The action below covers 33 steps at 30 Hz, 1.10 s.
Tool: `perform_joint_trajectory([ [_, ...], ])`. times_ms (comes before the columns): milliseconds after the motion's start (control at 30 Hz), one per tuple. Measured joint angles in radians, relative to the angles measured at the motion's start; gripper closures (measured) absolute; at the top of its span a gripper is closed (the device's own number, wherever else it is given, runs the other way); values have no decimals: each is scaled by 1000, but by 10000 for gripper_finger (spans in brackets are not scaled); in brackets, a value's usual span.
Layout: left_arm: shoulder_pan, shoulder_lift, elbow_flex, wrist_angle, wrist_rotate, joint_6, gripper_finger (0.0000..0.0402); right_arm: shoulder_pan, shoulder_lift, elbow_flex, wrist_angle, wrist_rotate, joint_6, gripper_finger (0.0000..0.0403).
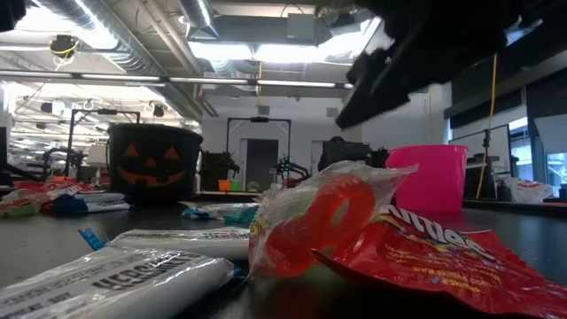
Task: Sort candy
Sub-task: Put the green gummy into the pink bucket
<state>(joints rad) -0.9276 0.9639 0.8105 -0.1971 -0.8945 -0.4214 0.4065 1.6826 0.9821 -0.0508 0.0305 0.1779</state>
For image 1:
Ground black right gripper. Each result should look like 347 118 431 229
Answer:
336 0 567 130

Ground red Skittles packet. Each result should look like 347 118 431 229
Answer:
309 204 567 319
12 178 97 199

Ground white Hershey's bar blue ends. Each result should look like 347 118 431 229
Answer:
78 227 252 261
51 191 132 214
0 245 237 319
180 201 260 222

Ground black cabinet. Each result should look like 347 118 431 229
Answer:
317 140 373 172

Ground pink plastic bucket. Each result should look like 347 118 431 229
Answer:
384 144 470 214

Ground small robot with green lights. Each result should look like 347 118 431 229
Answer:
273 155 314 187

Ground black tripod stand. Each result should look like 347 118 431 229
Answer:
481 128 492 200

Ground dark grey door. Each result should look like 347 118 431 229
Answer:
245 138 280 192

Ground ceiling light strip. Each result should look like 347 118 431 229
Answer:
0 70 355 89

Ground white plastic bag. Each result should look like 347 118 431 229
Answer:
502 176 555 205

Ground black jack-o'-lantern bucket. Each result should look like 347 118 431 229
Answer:
105 122 205 206

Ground rectangular metal ceiling duct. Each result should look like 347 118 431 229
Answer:
188 12 382 48

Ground yellow cable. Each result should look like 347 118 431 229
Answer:
474 51 500 200

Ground black gantry frame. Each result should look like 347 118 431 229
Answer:
65 108 142 178
225 116 293 178

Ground yellow cable reel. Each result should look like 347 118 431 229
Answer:
48 34 81 58

